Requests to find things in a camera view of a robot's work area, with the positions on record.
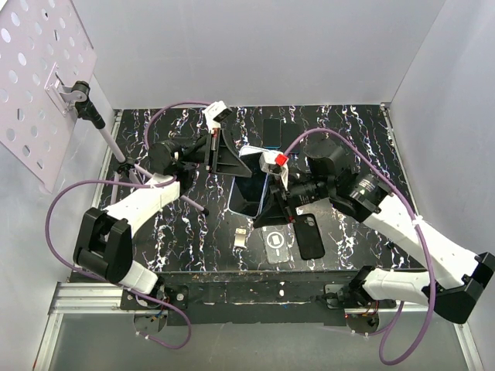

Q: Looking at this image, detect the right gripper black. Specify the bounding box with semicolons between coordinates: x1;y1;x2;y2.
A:
251;172;333;226

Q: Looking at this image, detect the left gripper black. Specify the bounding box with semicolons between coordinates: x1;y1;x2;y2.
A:
173;129;255;179

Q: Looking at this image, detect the clear phone case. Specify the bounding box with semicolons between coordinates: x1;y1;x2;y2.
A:
261;225;289;264

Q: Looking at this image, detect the dark phone blue edge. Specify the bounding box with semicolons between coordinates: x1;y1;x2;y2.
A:
262;118;282;149

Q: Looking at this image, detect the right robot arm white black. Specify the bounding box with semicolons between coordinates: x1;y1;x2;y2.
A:
254;139;494;324

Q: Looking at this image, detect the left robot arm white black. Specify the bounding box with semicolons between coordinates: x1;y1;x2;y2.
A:
73;128;251;309

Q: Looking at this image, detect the small white plastic clip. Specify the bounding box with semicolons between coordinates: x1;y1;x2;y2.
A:
234;228;247;249

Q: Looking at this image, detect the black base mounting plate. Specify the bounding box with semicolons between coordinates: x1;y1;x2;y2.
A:
120;270;387;328

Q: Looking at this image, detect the tripod stand lilac black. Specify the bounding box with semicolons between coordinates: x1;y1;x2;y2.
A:
73;80;212;217

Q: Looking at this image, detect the perforated lilac metal plate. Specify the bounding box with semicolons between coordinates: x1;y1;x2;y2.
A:
1;1;97;191

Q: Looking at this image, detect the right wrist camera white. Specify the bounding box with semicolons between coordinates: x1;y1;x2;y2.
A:
259;150;288;190

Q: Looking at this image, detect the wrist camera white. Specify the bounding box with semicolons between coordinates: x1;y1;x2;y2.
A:
203;100;232;131
259;150;288;190

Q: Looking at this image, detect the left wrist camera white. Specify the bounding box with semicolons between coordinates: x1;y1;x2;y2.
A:
203;100;232;131

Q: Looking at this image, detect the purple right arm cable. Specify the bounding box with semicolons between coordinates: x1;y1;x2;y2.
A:
285;128;438;366

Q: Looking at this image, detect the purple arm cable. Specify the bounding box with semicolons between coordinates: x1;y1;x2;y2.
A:
285;128;438;366
45;100;212;349

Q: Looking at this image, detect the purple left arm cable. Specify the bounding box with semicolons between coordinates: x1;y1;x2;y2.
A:
45;100;212;349

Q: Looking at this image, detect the aluminium frame rail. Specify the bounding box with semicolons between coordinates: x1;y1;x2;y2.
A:
32;281;142;371

